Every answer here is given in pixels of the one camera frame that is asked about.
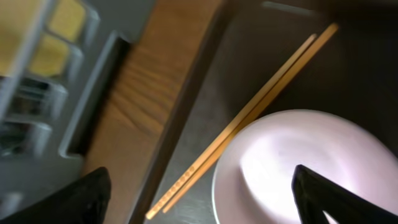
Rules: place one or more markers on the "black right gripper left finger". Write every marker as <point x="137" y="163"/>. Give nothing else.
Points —
<point x="84" y="201"/>

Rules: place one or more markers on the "yellow plastic plate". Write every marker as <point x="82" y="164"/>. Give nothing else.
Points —
<point x="22" y="20"/>

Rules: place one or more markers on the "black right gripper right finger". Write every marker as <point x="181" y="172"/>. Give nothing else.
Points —
<point x="315" y="196"/>

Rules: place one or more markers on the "white bowl with rice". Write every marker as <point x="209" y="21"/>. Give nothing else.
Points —
<point x="252" y="182"/>

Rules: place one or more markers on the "wooden chopstick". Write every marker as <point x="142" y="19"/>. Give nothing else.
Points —
<point x="316" y="45"/>
<point x="192" y="170"/>

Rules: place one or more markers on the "grey plastic dish rack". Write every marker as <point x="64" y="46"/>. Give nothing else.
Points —
<point x="44" y="118"/>

